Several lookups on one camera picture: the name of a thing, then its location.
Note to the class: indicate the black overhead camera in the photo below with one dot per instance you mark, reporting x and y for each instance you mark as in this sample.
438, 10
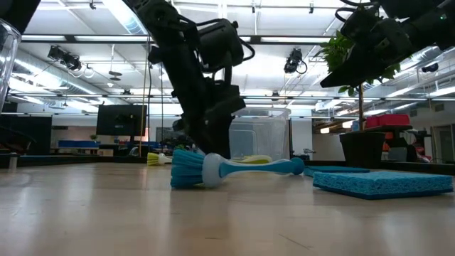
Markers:
293, 60
430, 67
65, 58

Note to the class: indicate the black plant pot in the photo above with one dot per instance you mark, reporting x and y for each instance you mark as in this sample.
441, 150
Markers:
364, 149

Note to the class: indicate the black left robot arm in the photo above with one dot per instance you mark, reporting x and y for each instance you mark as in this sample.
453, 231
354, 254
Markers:
177, 53

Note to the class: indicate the black overhead frame bar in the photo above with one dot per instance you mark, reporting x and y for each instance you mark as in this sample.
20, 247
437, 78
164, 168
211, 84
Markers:
255, 39

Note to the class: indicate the green leafy plant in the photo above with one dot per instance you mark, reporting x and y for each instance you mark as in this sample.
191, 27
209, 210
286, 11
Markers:
334, 53

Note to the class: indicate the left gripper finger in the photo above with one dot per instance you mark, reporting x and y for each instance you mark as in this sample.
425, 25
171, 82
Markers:
224, 138
207, 137

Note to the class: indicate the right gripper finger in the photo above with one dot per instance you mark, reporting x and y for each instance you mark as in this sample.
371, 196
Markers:
362, 69

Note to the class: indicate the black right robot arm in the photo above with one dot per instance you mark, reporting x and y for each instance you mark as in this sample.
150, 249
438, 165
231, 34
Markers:
433, 21

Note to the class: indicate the light blue sponge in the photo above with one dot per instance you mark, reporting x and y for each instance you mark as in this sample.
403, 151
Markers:
382, 183

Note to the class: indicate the red storage box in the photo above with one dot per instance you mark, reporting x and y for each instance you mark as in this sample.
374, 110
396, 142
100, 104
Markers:
387, 119

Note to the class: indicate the black partition screen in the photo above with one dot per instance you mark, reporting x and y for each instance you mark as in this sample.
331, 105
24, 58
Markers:
26, 135

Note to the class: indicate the blue dish brush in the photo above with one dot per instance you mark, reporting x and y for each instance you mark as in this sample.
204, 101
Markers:
231, 169

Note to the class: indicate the dark blue sponge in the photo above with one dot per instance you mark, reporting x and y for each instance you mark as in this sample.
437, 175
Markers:
337, 170

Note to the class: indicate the clear shallow plastic tray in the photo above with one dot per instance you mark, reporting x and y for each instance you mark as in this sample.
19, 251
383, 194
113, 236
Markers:
7, 71

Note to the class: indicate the black monitor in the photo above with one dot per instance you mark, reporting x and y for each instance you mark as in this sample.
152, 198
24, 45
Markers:
121, 119

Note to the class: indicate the clear deep plastic bin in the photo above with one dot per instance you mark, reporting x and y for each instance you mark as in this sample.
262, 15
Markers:
263, 138

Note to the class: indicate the black aluminium table frame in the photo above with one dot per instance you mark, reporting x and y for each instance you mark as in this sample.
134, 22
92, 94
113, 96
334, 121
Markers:
71, 160

